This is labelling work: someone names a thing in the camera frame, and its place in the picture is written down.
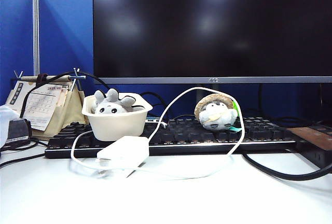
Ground grey fluffy octopus plush keychain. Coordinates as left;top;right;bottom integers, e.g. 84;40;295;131
90;88;145;115

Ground small black box device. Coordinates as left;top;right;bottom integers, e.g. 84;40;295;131
6;119;33;142

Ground grey monitor stand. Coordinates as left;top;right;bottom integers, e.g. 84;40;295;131
196;88;209;102

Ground black computer keyboard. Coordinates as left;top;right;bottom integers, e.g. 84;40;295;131
44;116;299;159

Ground grey penguin plush straw hat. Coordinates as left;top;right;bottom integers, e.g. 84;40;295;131
193;93;243;133

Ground white square bowl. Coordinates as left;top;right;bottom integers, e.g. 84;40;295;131
81;93;153;142

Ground white power adapter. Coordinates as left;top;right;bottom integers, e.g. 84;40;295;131
96;135;150;171

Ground black computer monitor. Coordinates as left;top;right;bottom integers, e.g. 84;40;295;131
92;0;332;85

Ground beige canvas desk calendar stand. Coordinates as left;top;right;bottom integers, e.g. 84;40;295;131
10;67;90;141

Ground white calendar paper sheet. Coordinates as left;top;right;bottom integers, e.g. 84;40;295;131
22;83;64;132

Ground white card with black print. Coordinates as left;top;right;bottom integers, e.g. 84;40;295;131
5;80;30;114

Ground black power strip brown top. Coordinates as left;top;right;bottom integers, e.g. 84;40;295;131
286;124;332;169

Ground white plastic bag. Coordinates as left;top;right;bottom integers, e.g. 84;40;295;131
0;104;20;148

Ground thin black cable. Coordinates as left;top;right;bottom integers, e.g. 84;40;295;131
140;91;170;118
0;137;40;153
0;152;47;169

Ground white charging cable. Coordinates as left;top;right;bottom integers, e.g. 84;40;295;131
71;87;245;179

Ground black cable with clear plug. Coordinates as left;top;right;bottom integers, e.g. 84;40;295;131
19;71;115;118

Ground aluminium partition frame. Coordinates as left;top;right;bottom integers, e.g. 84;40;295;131
15;0;93;77

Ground thick black power cable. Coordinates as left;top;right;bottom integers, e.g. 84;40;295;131
242;152;332;182

